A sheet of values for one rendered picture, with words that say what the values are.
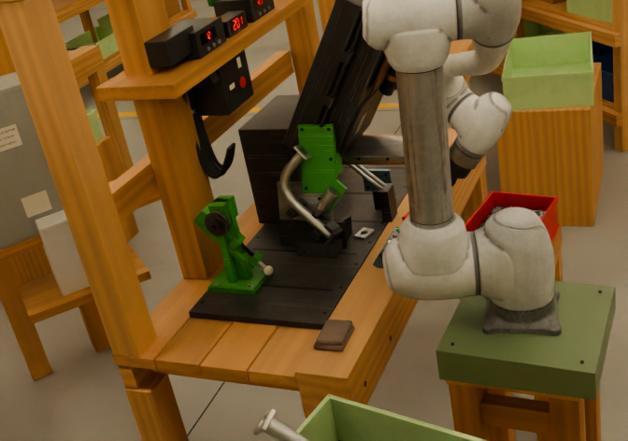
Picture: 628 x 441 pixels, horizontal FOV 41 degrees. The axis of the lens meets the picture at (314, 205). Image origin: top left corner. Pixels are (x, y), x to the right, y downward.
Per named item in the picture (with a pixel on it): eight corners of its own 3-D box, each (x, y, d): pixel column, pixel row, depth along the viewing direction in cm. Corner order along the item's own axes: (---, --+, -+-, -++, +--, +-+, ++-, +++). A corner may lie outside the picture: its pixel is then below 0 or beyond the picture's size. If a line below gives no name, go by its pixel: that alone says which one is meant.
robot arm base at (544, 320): (559, 285, 216) (558, 265, 214) (561, 335, 197) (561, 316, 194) (486, 284, 221) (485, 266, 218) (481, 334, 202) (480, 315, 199)
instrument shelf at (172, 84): (309, 2, 290) (306, -9, 289) (177, 99, 218) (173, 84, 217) (245, 7, 301) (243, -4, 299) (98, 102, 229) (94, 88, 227)
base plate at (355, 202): (434, 154, 311) (434, 149, 310) (325, 330, 223) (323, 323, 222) (329, 154, 329) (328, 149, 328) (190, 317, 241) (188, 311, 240)
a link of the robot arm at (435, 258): (481, 310, 198) (387, 318, 201) (474, 273, 213) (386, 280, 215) (463, -18, 163) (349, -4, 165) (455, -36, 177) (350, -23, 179)
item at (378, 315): (487, 163, 327) (483, 127, 321) (357, 426, 207) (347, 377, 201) (450, 163, 333) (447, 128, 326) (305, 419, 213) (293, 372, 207)
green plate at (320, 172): (347, 188, 259) (342, 120, 254) (336, 193, 252) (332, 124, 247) (313, 187, 264) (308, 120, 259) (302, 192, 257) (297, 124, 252)
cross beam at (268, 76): (293, 72, 329) (290, 49, 325) (101, 240, 225) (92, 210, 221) (282, 72, 331) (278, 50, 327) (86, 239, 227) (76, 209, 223)
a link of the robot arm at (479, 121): (496, 151, 229) (461, 121, 234) (526, 107, 220) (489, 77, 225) (476, 161, 221) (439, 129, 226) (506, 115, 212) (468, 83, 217)
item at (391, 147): (420, 143, 267) (419, 135, 266) (406, 165, 254) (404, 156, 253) (307, 144, 283) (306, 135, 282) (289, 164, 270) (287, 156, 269)
